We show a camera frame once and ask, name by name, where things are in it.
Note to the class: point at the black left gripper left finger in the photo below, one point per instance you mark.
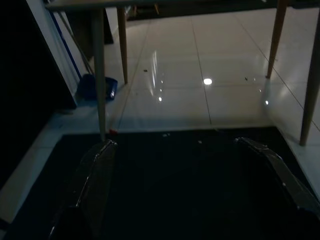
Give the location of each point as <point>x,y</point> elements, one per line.
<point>92,187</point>

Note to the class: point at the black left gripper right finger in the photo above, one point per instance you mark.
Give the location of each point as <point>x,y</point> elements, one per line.
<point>280,175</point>

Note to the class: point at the small red scrap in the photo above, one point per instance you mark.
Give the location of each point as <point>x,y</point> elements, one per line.
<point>113,131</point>

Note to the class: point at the black floor mat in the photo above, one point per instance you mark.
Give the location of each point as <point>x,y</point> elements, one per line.
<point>175,180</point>

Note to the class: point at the light wood table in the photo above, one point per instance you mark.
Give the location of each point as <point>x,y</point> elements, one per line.
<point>100,75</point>

